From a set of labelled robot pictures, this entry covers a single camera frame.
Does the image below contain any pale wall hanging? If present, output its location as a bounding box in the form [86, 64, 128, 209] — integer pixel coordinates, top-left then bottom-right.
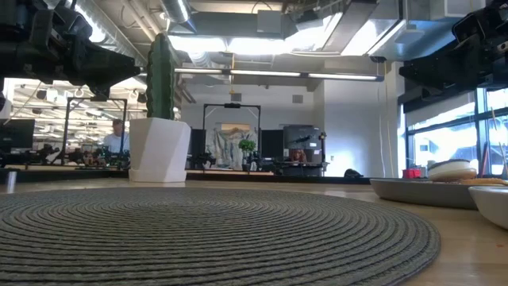
[214, 122, 257, 170]

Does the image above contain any green cactus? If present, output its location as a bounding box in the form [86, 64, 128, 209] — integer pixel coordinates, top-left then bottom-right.
[145, 32, 177, 120]

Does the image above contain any small green potted plant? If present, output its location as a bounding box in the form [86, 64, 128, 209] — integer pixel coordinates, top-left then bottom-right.
[238, 138, 257, 172]

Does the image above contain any black cabinet machine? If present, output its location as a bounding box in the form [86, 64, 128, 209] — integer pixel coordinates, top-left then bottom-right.
[282, 124, 327, 164]

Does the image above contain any round grey woven placemat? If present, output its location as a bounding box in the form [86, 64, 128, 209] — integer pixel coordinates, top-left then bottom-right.
[0, 186, 441, 286]

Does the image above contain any black metal rig frame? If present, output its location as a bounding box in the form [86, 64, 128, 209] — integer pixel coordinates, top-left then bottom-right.
[202, 102, 262, 170]
[61, 96, 129, 166]

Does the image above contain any long linear ceiling lamp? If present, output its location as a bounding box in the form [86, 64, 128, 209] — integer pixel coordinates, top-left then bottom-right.
[122, 66, 385, 83]

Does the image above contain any black computer monitor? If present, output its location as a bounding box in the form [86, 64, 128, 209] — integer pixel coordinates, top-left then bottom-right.
[0, 118, 36, 155]
[260, 129, 284, 160]
[189, 128, 207, 170]

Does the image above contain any black aluminium table frame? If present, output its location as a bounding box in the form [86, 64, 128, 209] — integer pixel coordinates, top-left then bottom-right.
[0, 166, 372, 185]

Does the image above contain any white angular plant pot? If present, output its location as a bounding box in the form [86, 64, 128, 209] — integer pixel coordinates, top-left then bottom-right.
[129, 117, 192, 184]

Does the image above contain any silver ceiling duct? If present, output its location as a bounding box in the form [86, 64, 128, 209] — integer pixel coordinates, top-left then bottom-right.
[160, 0, 198, 33]

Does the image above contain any small chocolate iced donut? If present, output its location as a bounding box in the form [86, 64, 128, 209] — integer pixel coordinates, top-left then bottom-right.
[427, 158, 478, 183]

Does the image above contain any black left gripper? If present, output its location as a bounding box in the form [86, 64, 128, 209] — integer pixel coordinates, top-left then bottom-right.
[17, 0, 140, 100]

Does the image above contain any dark window frame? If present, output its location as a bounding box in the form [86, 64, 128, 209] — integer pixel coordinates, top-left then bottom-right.
[403, 89, 508, 179]

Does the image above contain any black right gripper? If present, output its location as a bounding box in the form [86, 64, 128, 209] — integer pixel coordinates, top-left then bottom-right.
[398, 2, 508, 91]

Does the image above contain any grey ceiling unit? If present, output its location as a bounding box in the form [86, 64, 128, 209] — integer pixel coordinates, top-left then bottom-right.
[256, 10, 284, 35]

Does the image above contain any person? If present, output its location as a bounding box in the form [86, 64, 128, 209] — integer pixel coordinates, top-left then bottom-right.
[102, 118, 130, 154]
[288, 148, 309, 163]

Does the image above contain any grey round plate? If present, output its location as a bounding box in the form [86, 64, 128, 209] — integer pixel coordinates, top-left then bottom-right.
[468, 185, 508, 231]
[369, 177, 508, 211]

